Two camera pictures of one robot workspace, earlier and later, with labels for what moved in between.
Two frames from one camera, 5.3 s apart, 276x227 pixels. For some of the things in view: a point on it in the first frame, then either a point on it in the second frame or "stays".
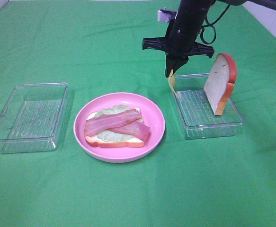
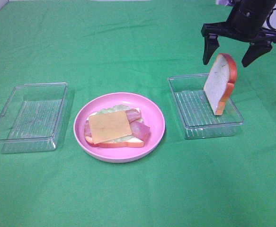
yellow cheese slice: x=172 y=82 → x=107 y=127
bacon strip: x=136 y=128 stays
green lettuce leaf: x=112 y=135 stays
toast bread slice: x=219 y=86 stays
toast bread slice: x=96 y=141 stays
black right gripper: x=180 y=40 → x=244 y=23
